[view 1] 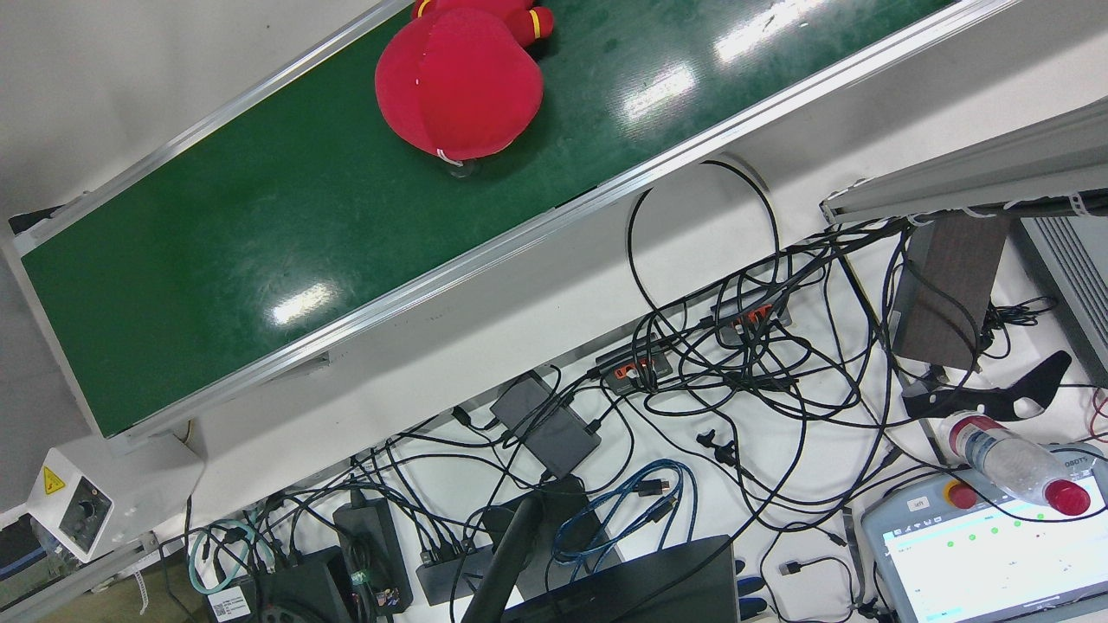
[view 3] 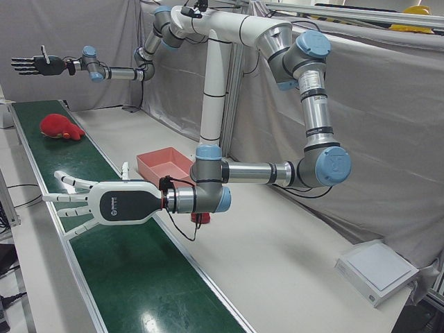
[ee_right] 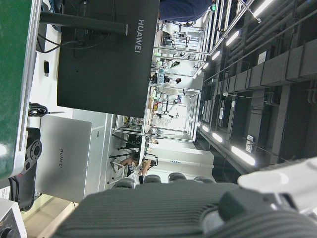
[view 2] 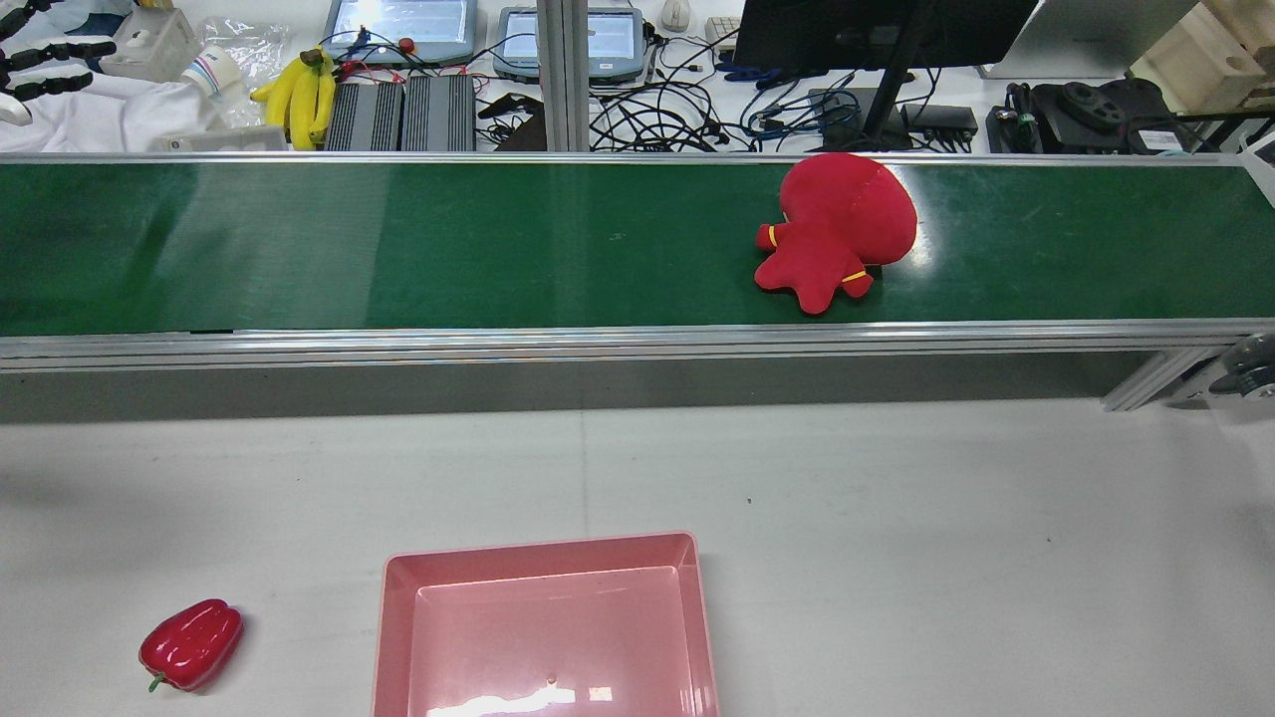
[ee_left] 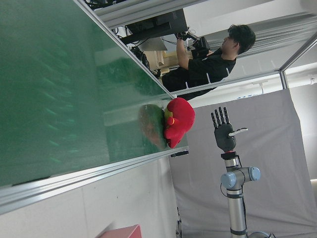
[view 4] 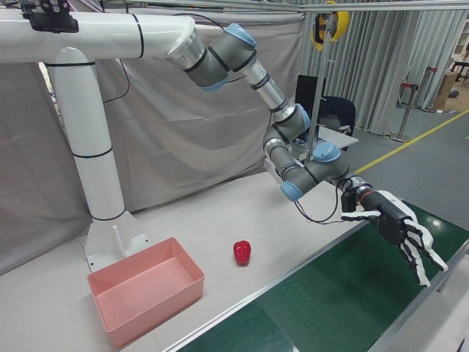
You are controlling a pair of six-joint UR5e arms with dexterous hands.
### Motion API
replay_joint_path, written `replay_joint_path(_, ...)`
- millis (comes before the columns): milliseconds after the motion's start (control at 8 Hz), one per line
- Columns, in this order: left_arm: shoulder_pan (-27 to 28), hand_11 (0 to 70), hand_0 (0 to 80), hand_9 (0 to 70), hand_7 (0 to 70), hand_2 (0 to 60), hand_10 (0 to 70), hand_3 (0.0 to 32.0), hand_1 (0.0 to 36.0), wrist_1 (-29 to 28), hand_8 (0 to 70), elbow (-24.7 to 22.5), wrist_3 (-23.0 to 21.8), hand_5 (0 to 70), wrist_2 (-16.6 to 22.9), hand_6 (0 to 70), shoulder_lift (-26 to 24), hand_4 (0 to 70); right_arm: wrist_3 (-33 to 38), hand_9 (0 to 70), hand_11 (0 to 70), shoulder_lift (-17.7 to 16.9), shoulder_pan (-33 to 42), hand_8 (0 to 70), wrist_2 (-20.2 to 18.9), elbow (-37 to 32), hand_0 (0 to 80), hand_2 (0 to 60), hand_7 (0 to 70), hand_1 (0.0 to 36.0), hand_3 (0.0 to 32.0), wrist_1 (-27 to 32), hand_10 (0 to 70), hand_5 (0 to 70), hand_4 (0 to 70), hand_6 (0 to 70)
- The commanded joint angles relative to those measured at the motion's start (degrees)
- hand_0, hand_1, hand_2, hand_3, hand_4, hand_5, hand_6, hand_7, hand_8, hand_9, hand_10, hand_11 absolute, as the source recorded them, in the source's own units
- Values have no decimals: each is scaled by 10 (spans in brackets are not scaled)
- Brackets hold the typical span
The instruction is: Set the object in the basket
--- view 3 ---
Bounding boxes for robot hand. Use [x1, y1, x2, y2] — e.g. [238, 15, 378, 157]
[42, 161, 166, 241]
[10, 44, 69, 77]

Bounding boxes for red plush toy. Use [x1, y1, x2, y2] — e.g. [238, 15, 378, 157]
[38, 113, 87, 143]

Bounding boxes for pink plastic basket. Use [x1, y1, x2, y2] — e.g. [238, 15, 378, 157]
[136, 146, 196, 187]

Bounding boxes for grey fabric curtain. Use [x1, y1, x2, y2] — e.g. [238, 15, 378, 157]
[0, 0, 148, 112]
[138, 0, 444, 289]

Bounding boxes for green belt conveyor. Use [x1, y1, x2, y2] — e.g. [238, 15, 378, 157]
[9, 99, 258, 333]

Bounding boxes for aluminium table leg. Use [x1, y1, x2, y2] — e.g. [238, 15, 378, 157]
[0, 169, 22, 229]

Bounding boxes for white robot torso column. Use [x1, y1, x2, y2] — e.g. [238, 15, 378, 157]
[169, 5, 293, 147]

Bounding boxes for white flat box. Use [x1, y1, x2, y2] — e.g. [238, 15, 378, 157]
[334, 241, 420, 309]

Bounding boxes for aluminium overhead beam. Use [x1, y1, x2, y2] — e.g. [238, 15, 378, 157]
[242, 0, 444, 36]

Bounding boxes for yellow hard hat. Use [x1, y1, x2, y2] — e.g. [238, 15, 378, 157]
[401, 4, 432, 17]
[389, 23, 435, 35]

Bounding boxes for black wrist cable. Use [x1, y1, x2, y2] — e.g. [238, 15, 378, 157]
[166, 204, 210, 242]

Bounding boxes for black floor cable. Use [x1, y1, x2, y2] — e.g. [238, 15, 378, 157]
[0, 182, 43, 210]

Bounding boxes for aluminium frame upright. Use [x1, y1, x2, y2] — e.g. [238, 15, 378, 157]
[224, 40, 244, 157]

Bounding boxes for black head camera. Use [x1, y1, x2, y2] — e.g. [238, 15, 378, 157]
[180, 0, 210, 19]

